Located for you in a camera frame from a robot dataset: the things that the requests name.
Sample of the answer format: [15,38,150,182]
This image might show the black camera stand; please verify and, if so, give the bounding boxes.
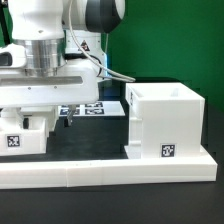
[0,5,10,45]

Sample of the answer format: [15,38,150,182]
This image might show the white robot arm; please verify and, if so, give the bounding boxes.
[0,0,125,126]

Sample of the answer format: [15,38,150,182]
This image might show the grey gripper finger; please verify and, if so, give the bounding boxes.
[65,105,76,127]

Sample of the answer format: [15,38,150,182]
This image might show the white rear drawer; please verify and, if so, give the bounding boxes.
[21,106,59,132]

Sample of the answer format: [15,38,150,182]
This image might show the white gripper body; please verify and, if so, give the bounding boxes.
[0,44,99,108]

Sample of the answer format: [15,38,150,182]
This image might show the white drawer cabinet box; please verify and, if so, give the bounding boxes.
[125,82,205,159]

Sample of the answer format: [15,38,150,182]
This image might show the white drawer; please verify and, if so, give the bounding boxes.
[21,106,59,132]
[0,108,49,156]

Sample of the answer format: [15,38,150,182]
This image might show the white front drawer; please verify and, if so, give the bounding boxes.
[0,108,49,156]

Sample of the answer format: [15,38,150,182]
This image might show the white marker tag sheet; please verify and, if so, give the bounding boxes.
[58,100,126,118]

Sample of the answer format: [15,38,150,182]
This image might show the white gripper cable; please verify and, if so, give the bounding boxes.
[67,0,137,84]

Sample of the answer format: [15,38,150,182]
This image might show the white L-shaped guide frame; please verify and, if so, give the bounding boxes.
[0,148,217,189]

